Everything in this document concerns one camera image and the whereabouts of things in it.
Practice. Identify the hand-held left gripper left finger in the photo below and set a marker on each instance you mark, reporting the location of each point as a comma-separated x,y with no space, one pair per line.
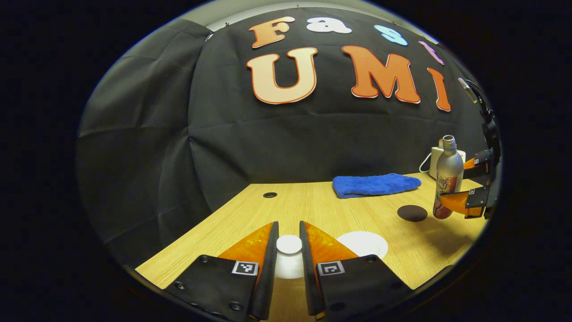
270,277

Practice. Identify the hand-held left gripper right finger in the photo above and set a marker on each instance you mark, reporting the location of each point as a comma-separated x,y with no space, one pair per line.
307,277

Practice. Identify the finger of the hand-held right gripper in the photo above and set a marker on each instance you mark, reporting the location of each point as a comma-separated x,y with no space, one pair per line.
478,167
476,199

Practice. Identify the silver water bottle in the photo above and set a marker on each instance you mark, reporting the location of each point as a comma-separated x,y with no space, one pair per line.
448,174

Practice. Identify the dark brown round coaster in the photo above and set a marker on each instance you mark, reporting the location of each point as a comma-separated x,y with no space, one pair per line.
412,213

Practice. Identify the white teacup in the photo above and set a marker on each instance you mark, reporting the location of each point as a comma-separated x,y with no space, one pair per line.
364,243

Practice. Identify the white toaster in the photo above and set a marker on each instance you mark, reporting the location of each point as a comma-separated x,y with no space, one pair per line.
433,163

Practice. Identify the blue towel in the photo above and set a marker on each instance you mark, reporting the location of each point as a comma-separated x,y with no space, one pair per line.
375,184

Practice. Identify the black backdrop cloth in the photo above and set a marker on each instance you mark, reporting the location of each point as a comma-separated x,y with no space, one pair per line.
268,147

